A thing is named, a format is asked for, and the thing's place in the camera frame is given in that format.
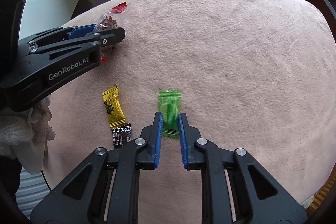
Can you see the pink table cloth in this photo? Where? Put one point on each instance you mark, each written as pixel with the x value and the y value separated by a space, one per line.
pixel 257 74

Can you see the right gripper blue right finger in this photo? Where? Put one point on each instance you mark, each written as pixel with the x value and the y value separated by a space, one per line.
pixel 236 188

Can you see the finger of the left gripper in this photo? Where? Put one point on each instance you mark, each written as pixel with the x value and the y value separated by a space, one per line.
pixel 60 33
pixel 46 44

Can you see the yellow candy sachet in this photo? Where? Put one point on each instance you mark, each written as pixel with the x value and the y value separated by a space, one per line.
pixel 115 115

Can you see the white gloved left hand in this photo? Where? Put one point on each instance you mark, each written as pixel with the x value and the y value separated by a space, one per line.
pixel 24 135

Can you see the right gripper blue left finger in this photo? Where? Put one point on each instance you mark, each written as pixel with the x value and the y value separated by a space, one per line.
pixel 104 187

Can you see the black patterned candy sachet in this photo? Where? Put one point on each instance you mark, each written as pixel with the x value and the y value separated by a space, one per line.
pixel 121 135

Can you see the dark cake bag red ends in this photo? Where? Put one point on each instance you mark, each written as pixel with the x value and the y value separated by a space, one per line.
pixel 108 27

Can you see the bright green candy sachet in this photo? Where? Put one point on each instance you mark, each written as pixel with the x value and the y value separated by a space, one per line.
pixel 169 102

